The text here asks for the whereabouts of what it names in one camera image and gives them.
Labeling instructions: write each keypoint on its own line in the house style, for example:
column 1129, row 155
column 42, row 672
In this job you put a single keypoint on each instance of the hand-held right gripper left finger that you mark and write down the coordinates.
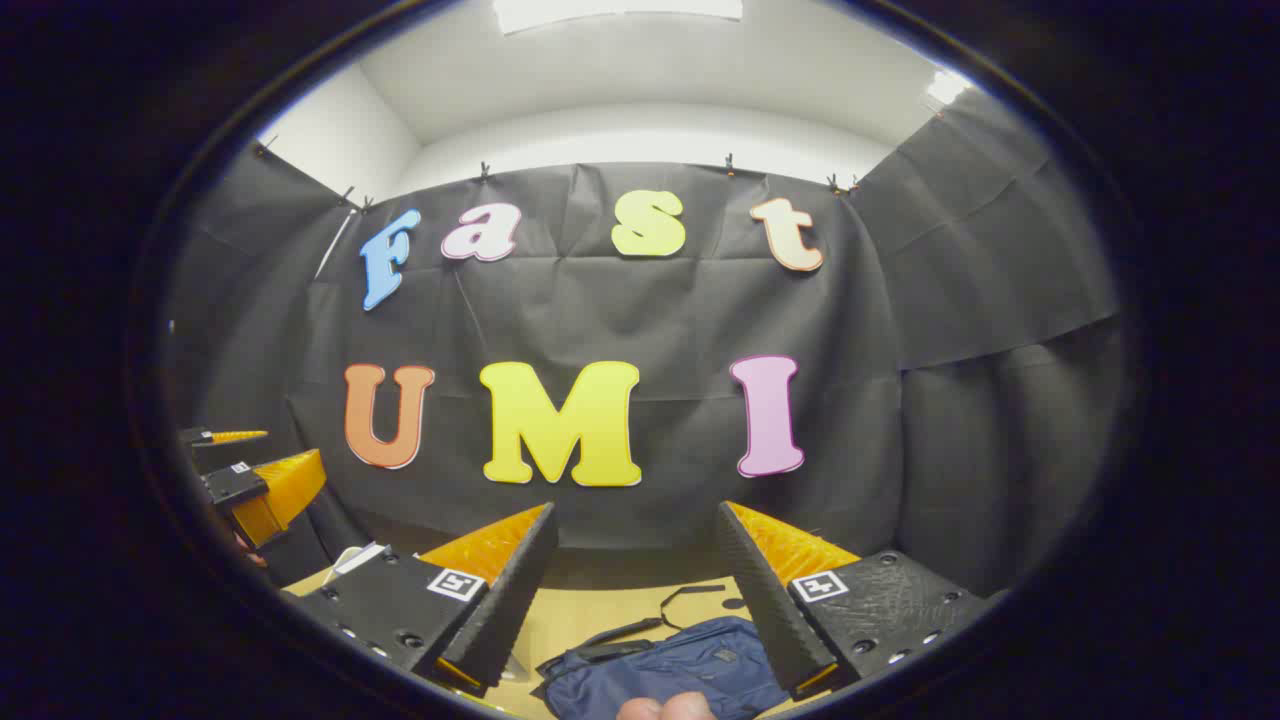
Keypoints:
column 515, row 590

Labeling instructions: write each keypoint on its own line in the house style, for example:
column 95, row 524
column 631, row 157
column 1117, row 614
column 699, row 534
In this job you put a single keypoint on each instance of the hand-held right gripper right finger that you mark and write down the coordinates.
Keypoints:
column 765, row 600

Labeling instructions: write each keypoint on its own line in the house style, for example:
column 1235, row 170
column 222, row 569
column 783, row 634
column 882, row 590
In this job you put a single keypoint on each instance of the ceiling light panel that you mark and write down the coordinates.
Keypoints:
column 947, row 87

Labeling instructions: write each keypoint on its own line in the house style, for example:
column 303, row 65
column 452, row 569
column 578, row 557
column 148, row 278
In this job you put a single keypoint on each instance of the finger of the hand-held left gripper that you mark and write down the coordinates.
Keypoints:
column 280, row 485
column 215, row 437

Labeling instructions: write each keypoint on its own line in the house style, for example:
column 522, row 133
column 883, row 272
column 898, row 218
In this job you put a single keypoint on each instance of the white bookshelf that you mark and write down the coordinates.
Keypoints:
column 350, row 560

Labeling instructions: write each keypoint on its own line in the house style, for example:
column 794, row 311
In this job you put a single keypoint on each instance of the blue schoolbag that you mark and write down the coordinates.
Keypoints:
column 690, row 665

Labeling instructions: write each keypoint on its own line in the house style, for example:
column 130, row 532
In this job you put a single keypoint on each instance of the black backdrop cloth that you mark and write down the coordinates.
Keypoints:
column 650, row 320

